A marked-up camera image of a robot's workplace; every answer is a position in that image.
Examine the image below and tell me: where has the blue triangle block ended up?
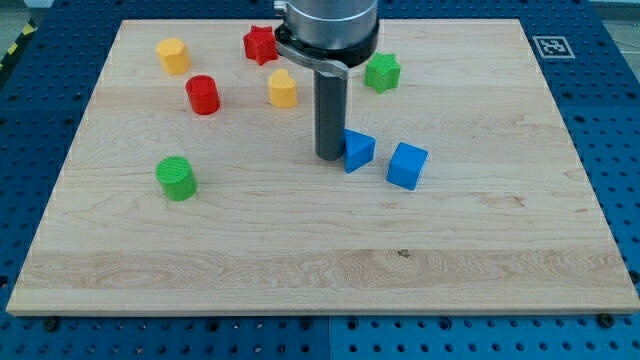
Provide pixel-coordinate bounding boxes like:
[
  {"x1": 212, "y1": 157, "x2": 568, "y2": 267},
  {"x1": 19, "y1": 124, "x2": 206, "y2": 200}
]
[{"x1": 344, "y1": 129, "x2": 376, "y2": 173}]

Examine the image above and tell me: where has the green star block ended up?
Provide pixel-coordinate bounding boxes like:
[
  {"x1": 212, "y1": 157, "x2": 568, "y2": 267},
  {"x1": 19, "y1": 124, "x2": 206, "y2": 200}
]
[{"x1": 364, "y1": 52, "x2": 401, "y2": 93}]

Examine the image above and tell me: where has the black bolt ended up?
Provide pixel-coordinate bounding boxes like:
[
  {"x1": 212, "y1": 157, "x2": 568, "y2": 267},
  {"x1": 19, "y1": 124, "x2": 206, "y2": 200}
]
[
  {"x1": 597, "y1": 313, "x2": 615, "y2": 329},
  {"x1": 42, "y1": 317, "x2": 59, "y2": 332}
]

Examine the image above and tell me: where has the yellow heart block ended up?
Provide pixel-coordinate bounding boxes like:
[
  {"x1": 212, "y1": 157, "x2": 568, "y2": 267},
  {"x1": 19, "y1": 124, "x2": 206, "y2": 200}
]
[{"x1": 268, "y1": 69, "x2": 297, "y2": 108}]

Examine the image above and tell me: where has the blue cube block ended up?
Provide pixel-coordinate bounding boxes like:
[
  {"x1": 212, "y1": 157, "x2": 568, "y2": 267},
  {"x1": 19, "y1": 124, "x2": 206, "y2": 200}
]
[{"x1": 386, "y1": 142, "x2": 429, "y2": 191}]

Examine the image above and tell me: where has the wooden board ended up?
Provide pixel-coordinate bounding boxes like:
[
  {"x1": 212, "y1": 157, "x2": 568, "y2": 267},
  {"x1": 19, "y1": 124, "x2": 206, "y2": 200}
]
[{"x1": 7, "y1": 19, "x2": 639, "y2": 317}]

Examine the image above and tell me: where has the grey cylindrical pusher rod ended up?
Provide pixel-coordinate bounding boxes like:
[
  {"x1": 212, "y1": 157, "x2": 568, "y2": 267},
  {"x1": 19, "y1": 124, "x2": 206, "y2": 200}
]
[{"x1": 314, "y1": 72, "x2": 348, "y2": 161}]

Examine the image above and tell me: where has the black bolt front left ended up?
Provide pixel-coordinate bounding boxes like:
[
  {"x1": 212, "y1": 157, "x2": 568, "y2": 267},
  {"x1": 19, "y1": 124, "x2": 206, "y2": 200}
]
[{"x1": 42, "y1": 317, "x2": 59, "y2": 332}]

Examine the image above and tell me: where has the white fiducial marker tag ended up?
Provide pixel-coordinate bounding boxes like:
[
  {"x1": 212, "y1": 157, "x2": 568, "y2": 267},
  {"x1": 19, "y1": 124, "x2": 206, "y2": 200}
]
[{"x1": 533, "y1": 35, "x2": 575, "y2": 59}]

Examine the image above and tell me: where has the red cylinder block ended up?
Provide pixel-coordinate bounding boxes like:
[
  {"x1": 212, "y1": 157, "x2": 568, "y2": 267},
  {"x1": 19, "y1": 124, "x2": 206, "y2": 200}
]
[{"x1": 185, "y1": 75, "x2": 221, "y2": 115}]

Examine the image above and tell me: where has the yellow hexagon block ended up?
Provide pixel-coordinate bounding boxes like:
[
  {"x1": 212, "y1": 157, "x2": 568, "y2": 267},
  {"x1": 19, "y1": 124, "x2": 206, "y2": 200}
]
[{"x1": 155, "y1": 38, "x2": 191, "y2": 75}]

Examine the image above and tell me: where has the black bolt front right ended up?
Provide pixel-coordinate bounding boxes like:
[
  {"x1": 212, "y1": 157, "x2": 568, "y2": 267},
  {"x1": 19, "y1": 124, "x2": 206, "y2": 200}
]
[{"x1": 597, "y1": 313, "x2": 615, "y2": 329}]

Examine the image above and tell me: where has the red star block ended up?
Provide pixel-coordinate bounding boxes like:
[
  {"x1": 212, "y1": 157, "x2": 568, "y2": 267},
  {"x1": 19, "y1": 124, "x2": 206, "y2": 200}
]
[{"x1": 243, "y1": 25, "x2": 279, "y2": 66}]

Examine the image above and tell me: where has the green cylinder block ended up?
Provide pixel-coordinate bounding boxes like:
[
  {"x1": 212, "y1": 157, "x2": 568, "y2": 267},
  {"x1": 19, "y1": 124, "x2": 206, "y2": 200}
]
[{"x1": 155, "y1": 156, "x2": 198, "y2": 201}]

